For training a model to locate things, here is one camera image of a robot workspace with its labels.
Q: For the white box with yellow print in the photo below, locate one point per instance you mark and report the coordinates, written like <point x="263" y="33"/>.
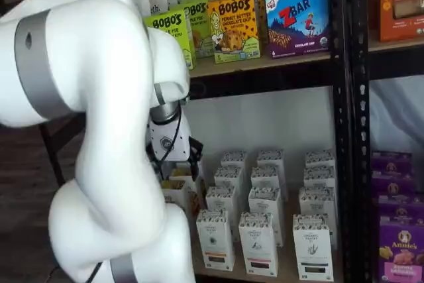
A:
<point x="180" y="174"/>
<point x="174" y="195"/>

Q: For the white box with yellow strip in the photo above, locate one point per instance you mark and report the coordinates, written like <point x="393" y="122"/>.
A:
<point x="233" y="158"/>
<point x="215" y="240"/>
<point x="228" y="177"/>
<point x="220" y="198"/>

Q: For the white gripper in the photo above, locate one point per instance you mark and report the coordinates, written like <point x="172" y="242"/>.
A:
<point x="169" y="140"/>

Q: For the white box with blue strip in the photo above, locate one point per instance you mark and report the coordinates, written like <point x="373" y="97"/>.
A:
<point x="316" y="200"/>
<point x="319" y="177"/>
<point x="311" y="250"/>
<point x="319" y="158"/>

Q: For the purple Annie's box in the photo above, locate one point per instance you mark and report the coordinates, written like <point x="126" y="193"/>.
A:
<point x="401" y="263"/>
<point x="401" y="206"/>
<point x="391" y="162"/>
<point x="391" y="183"/>

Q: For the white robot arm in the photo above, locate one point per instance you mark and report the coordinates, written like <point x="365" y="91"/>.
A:
<point x="83" y="64"/>

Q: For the white box with pink strip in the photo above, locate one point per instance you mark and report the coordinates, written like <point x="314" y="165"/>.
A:
<point x="258" y="246"/>
<point x="265" y="200"/>
<point x="270" y="157"/>
<point x="266" y="177"/>

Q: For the blue Zbar box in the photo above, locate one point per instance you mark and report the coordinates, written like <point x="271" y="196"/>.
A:
<point x="298" y="31"/>

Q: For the black metal shelf rack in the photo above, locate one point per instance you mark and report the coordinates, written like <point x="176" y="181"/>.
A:
<point x="339" y="130"/>
<point x="356" y="163"/>

